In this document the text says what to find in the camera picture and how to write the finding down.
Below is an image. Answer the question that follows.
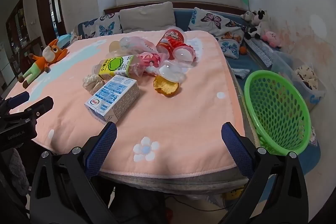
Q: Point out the yellow toy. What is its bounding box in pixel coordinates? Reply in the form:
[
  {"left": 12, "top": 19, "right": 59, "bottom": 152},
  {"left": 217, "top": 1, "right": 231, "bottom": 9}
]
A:
[{"left": 223, "top": 188, "right": 245, "bottom": 201}]

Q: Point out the light blue box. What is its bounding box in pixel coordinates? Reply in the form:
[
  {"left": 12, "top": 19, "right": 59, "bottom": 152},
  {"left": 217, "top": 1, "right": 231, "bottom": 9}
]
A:
[{"left": 56, "top": 33, "right": 73, "bottom": 48}]

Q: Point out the grey folded cloth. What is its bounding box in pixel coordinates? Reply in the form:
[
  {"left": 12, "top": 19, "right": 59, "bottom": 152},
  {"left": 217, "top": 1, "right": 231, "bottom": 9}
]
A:
[{"left": 232, "top": 68, "right": 250, "bottom": 80}]

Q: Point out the grey dotted mat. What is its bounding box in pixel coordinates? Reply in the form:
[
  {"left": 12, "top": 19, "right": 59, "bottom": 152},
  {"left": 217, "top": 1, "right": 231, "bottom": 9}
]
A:
[{"left": 244, "top": 37, "right": 274, "bottom": 67}]

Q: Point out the yellow green label bottle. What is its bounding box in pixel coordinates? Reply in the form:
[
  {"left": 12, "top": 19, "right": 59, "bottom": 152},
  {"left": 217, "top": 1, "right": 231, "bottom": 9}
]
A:
[{"left": 92, "top": 55, "right": 140, "bottom": 81}]

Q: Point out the clear plastic storage box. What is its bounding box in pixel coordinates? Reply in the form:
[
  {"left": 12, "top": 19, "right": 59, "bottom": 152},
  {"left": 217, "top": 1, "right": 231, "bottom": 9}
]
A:
[{"left": 271, "top": 52, "right": 327, "bottom": 112}]

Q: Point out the butterfly print pillow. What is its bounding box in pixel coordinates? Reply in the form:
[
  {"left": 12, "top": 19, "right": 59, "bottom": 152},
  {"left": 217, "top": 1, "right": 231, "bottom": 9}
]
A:
[
  {"left": 188, "top": 7, "right": 249, "bottom": 60},
  {"left": 96, "top": 13, "right": 123, "bottom": 38},
  {"left": 76, "top": 18, "right": 99, "bottom": 40}
]

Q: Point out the dark wooden door frame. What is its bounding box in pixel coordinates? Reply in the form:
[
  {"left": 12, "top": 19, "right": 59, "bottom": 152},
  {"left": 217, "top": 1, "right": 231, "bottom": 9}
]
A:
[{"left": 35, "top": 0, "right": 68, "bottom": 44}]

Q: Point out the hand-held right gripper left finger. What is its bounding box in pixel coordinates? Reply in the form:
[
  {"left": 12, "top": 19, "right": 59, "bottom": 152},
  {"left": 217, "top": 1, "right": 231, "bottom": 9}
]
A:
[{"left": 29, "top": 122, "right": 118, "bottom": 224}]

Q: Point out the pale yellow pudding cup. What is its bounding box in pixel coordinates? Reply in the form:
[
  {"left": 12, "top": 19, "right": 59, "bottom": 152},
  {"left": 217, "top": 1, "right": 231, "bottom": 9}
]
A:
[{"left": 109, "top": 40, "right": 123, "bottom": 54}]

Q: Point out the clear plastic bag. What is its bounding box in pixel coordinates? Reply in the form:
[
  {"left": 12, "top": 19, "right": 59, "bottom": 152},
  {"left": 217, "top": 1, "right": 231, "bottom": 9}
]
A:
[{"left": 119, "top": 36, "right": 158, "bottom": 54}]

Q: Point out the orange fruit peel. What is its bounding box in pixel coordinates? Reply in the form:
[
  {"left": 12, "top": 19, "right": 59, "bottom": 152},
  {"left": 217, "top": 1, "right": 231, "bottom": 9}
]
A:
[{"left": 153, "top": 74, "right": 180, "bottom": 97}]

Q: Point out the black white cow plush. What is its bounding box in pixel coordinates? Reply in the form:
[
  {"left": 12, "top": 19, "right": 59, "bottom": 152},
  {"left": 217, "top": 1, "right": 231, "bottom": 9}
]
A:
[{"left": 244, "top": 10, "right": 271, "bottom": 40}]

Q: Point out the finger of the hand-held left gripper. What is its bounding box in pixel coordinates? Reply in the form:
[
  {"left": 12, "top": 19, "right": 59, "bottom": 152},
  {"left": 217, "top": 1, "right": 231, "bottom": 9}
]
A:
[
  {"left": 0, "top": 91, "right": 30, "bottom": 112},
  {"left": 19, "top": 96, "right": 54, "bottom": 120}
]

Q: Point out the beige dog print cloth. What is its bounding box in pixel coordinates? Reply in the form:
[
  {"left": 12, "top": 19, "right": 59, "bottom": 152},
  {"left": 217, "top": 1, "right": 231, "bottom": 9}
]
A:
[{"left": 293, "top": 63, "right": 320, "bottom": 91}]

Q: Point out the pink round plush toy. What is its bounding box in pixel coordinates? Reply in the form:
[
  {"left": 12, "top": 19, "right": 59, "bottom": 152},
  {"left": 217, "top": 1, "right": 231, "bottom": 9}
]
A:
[{"left": 260, "top": 30, "right": 283, "bottom": 48}]

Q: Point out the peach flower print blanket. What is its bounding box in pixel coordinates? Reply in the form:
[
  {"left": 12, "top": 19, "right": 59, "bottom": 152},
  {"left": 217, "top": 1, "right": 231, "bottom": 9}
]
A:
[{"left": 5, "top": 30, "right": 246, "bottom": 177}]

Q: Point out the orange fox plush toy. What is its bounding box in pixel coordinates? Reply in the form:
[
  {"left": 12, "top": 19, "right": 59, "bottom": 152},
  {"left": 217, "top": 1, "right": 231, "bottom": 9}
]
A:
[{"left": 18, "top": 39, "right": 69, "bottom": 89}]

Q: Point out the red instant noodle cup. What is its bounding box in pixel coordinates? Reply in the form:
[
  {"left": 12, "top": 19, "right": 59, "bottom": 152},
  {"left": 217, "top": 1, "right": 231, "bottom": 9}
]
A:
[{"left": 156, "top": 26, "right": 188, "bottom": 60}]

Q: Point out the green plastic basket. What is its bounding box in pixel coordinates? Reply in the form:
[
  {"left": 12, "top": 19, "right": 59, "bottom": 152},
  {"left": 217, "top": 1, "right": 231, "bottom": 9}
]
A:
[{"left": 244, "top": 70, "right": 312, "bottom": 156}]

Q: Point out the beige pillow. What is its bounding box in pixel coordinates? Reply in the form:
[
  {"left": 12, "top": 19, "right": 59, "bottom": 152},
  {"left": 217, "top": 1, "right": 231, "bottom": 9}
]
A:
[{"left": 119, "top": 1, "right": 176, "bottom": 34}]

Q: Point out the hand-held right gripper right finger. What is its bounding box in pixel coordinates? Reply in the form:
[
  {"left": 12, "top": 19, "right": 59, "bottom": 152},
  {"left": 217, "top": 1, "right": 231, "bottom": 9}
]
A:
[{"left": 221, "top": 122, "right": 309, "bottom": 224}]

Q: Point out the clear plastic jelly cup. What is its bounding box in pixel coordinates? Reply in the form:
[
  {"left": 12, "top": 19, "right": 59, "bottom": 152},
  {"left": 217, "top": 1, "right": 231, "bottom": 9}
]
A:
[
  {"left": 159, "top": 60, "right": 187, "bottom": 84},
  {"left": 173, "top": 44, "right": 196, "bottom": 67}
]

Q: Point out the white tissue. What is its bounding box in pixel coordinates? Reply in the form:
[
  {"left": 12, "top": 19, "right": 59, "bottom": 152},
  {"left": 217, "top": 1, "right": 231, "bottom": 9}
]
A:
[{"left": 82, "top": 74, "right": 105, "bottom": 95}]

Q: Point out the person's left forearm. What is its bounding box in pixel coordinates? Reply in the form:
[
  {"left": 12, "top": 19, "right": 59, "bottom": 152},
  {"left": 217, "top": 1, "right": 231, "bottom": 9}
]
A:
[{"left": 9, "top": 148, "right": 30, "bottom": 197}]

